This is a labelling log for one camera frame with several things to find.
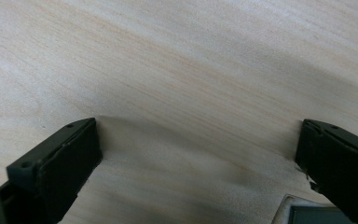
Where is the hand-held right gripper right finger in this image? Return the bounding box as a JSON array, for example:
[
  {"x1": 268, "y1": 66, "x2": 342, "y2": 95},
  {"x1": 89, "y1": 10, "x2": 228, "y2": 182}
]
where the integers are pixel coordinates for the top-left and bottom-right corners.
[{"x1": 294, "y1": 119, "x2": 358, "y2": 224}]

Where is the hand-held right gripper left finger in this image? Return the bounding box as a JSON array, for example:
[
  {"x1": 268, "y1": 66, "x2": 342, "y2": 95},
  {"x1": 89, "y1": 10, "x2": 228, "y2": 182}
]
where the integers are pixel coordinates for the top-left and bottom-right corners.
[{"x1": 0, "y1": 117, "x2": 103, "y2": 224}]

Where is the grey framed flat object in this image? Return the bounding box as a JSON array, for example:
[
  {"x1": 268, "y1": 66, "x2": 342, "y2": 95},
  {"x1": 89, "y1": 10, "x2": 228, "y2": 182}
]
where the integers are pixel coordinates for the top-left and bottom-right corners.
[{"x1": 271, "y1": 194, "x2": 355, "y2": 224}]

